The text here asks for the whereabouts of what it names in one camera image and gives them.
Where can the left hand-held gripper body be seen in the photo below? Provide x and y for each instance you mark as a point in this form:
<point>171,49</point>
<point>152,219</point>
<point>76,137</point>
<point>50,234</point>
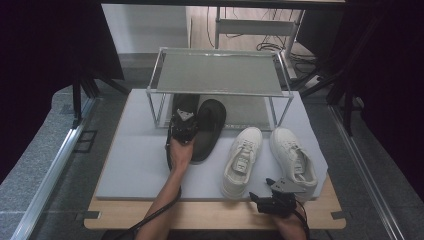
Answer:
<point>183,128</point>

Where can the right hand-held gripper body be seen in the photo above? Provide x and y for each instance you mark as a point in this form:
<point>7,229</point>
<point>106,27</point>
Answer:
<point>278,205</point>

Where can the black slipper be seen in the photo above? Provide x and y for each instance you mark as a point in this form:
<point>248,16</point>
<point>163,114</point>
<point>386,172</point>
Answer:
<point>208,133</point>
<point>186,101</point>

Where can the white sneaker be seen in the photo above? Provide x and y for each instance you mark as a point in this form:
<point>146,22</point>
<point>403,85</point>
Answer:
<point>295,156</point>
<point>241,163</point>

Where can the two-tier metal shoe rack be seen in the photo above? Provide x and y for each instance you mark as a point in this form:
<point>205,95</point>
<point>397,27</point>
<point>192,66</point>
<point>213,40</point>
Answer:
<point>216,71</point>

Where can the person's right hand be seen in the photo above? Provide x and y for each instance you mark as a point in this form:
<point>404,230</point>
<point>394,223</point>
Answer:
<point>288,225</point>

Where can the person's left hand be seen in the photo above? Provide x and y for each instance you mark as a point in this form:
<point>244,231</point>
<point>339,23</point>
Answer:
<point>181,155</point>

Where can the grey foam mat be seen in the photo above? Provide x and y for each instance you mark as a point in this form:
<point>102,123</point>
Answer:
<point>133,166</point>

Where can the black tripod stand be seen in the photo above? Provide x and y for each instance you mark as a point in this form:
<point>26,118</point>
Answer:
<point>77,100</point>

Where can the white power strip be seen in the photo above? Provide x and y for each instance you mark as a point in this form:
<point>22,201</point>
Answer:
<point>314,81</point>

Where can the black metal stand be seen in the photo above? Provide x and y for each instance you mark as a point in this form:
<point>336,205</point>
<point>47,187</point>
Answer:
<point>348,100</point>

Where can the dark curtain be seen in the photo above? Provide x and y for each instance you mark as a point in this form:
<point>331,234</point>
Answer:
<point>40,66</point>
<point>396,83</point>

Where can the black table corner bracket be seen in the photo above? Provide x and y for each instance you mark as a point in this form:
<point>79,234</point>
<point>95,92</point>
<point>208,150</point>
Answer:
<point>340,215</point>
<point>88,215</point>

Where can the aluminium rail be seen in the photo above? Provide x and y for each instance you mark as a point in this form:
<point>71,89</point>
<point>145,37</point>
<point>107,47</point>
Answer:
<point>50,176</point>
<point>363,170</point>

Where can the white metal desk frame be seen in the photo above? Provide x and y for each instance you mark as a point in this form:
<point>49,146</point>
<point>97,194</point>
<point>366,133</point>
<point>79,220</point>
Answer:
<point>255,27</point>

